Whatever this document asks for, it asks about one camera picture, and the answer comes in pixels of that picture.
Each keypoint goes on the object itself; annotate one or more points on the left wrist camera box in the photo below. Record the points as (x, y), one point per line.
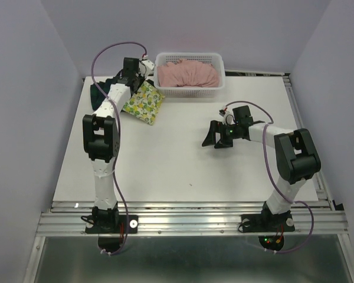
(146, 67)

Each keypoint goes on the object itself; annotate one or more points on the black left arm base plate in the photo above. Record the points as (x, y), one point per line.
(112, 236)

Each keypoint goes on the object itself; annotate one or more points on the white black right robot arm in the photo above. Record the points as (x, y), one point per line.
(297, 161)

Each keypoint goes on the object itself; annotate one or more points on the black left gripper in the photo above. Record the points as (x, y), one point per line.
(141, 78)

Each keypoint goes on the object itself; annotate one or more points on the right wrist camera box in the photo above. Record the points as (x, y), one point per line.
(227, 116)

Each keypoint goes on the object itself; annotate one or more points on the lemon print skirt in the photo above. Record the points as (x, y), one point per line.
(145, 104)

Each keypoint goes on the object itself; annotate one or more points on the white plastic basket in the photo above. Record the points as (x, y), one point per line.
(206, 57)

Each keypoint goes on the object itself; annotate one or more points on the pink skirt in basket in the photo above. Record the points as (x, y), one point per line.
(188, 73)

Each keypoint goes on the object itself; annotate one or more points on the front aluminium rail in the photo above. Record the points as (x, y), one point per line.
(190, 218)

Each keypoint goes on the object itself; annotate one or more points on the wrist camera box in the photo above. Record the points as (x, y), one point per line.
(227, 116)
(146, 67)

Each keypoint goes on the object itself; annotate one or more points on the green plaid folded skirt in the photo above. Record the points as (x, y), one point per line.
(96, 95)

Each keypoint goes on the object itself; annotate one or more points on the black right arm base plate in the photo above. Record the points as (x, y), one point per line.
(270, 227)

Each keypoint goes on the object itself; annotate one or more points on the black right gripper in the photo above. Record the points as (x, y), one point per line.
(216, 126)

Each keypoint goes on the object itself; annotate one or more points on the aluminium frame rail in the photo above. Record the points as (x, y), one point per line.
(244, 73)

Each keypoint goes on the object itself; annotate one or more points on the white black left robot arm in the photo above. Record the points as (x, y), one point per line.
(101, 141)

